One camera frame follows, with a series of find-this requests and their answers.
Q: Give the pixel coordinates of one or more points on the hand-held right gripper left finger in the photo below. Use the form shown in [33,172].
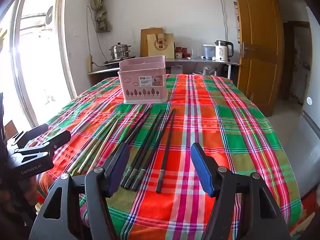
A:
[120,166]

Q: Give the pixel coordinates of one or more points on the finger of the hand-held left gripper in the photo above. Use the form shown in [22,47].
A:
[58,138]
[37,131]

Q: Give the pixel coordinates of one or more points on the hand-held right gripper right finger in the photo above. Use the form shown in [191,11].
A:
[202,172]

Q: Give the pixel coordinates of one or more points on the black chopstick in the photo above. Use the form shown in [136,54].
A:
[166,150]
[140,177]
[136,123]
[132,177]
[126,177]
[141,123]

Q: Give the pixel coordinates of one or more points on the wooden chopstick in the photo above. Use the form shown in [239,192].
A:
[87,150]
[96,150]
[101,147]

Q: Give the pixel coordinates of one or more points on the pink utensil basket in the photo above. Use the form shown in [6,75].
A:
[142,80]

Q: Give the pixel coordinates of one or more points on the plaid tablecloth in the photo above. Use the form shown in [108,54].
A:
[225,140]

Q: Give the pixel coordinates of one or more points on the beige power strip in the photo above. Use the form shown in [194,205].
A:
[90,63]

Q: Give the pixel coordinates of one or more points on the black induction cooker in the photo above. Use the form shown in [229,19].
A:
[117,62]

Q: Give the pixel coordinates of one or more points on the steel steamer pot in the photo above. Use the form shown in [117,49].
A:
[120,51]

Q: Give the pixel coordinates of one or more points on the metal kitchen table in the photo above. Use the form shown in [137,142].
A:
[190,60]

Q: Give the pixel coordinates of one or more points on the grey refrigerator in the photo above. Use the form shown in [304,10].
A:
[307,130]

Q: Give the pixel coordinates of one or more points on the clear drinking glass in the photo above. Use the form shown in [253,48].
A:
[193,53]

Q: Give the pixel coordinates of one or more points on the white electric kettle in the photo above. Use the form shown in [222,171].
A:
[222,52]

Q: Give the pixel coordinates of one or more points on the red jars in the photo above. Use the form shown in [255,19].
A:
[181,52]

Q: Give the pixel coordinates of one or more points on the wooden cutting board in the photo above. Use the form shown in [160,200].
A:
[144,42]

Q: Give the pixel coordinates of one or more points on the tan paper bag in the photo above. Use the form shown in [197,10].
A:
[161,46]

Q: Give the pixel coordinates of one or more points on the wooden door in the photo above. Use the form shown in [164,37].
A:
[257,55]

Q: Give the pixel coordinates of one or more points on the tied beige curtain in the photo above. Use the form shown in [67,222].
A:
[100,5]

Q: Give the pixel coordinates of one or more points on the wall poster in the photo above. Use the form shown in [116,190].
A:
[237,22]

